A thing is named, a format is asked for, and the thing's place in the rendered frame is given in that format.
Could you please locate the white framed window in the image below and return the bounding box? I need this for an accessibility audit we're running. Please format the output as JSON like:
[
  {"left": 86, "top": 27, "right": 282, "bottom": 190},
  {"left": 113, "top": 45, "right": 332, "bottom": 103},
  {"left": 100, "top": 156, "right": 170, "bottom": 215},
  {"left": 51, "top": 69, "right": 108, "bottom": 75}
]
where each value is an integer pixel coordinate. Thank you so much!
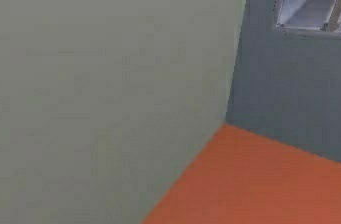
[{"left": 273, "top": 0, "right": 341, "bottom": 37}]

